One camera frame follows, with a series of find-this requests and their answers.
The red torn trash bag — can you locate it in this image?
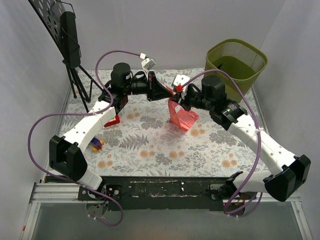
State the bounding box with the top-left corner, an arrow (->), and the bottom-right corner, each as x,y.
167,99 -> 199,132

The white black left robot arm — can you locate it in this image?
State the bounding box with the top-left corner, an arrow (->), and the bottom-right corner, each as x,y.
49,58 -> 172,200

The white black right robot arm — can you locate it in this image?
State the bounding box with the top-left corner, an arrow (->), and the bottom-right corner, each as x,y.
172,74 -> 311,202

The green plastic trash bin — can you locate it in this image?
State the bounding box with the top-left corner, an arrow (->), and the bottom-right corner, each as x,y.
204,38 -> 268,95

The red calculator toy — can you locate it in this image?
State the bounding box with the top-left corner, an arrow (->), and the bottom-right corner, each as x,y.
104,115 -> 120,128

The floral patterned table mat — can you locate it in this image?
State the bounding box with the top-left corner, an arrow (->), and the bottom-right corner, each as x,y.
47,68 -> 279,178

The colourful toy figure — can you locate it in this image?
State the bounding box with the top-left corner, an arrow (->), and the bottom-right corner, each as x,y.
90,137 -> 104,152

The black music stand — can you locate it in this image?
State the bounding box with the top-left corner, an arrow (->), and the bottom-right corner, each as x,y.
29,0 -> 102,112

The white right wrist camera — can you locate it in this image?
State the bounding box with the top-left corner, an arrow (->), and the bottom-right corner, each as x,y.
171,74 -> 190,94

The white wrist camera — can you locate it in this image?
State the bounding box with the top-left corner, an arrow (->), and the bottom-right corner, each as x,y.
171,74 -> 190,94
141,57 -> 156,73

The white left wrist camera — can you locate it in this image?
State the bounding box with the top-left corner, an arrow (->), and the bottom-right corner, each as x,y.
141,57 -> 156,73

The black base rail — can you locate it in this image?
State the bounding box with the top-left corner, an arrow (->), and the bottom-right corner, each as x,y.
77,176 -> 258,212

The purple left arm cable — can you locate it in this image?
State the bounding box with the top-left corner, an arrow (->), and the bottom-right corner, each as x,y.
27,50 -> 147,227

